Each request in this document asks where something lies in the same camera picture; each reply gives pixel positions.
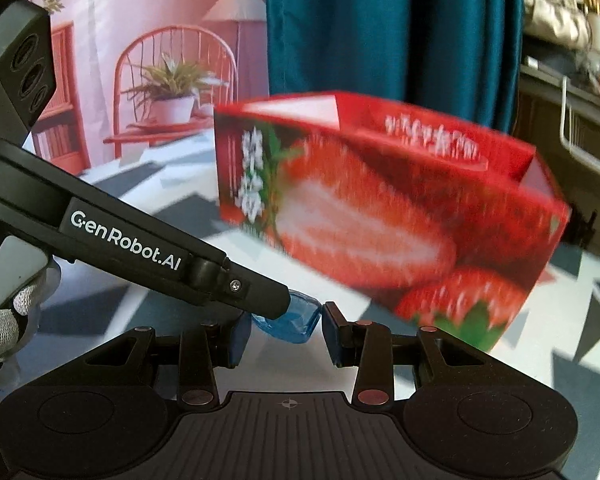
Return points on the blue translucent plastic case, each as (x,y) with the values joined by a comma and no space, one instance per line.
(295,320)

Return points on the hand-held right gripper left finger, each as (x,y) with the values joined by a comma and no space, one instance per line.
(238,340)

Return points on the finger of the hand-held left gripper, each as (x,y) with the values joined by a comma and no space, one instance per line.
(260,292)

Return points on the teal curtain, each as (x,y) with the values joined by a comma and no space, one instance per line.
(390,30)

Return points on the person's left hand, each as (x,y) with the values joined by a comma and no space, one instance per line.
(10,325)

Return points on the geometric patterned tablecloth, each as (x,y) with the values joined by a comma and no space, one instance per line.
(145,290)

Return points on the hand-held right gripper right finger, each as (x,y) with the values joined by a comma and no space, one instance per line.
(333,335)

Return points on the pink printed room backdrop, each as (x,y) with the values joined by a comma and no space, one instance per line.
(155,60)

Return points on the dark dressing table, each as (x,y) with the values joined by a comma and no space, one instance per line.
(570,125)

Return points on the red strawberry print cardboard box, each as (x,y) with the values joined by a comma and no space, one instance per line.
(380,220)

